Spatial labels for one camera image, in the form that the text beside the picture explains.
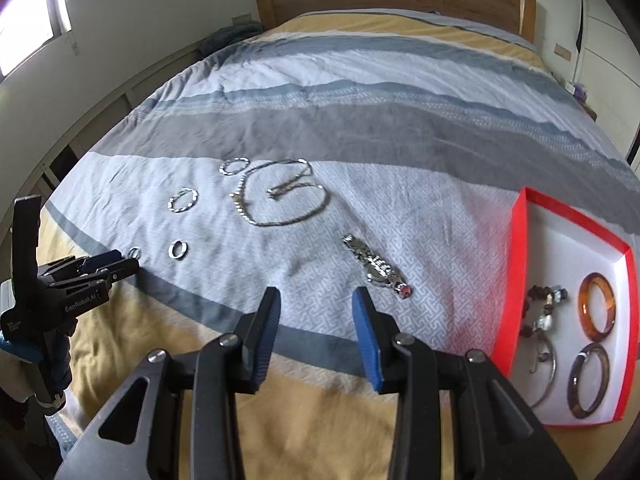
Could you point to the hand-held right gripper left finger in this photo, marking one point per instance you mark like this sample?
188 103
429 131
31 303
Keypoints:
265 332

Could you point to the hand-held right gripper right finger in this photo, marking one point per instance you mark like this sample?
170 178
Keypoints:
367 335

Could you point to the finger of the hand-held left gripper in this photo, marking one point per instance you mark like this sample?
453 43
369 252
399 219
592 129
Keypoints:
122 270
100 260

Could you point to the silver wristwatch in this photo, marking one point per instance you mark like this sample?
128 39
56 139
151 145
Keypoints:
375 267

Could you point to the twisted silver bangle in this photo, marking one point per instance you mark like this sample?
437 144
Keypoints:
222 168
172 206

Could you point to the window bench with cubbies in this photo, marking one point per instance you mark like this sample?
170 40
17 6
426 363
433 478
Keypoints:
115 95

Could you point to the thin silver bangle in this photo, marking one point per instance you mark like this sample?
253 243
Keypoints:
552 366

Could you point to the red box with white inside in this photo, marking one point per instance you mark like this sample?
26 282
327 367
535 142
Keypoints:
550 250

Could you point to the dark brown bangle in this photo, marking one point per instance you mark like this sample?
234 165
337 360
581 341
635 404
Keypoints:
573 385

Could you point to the amber bangle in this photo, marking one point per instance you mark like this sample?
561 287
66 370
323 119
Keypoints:
585 311

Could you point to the striped bed cover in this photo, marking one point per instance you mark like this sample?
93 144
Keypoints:
350 110

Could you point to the window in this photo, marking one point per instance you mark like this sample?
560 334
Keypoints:
25 20

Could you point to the grey-blue knitted cloth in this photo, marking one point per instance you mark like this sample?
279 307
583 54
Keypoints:
232 35

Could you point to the wooden nightstand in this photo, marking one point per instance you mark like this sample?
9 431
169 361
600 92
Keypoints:
582 102

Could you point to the white wardrobe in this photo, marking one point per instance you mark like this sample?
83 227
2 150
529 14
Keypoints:
607 60

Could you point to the wall socket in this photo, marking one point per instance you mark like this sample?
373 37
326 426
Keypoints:
562 51

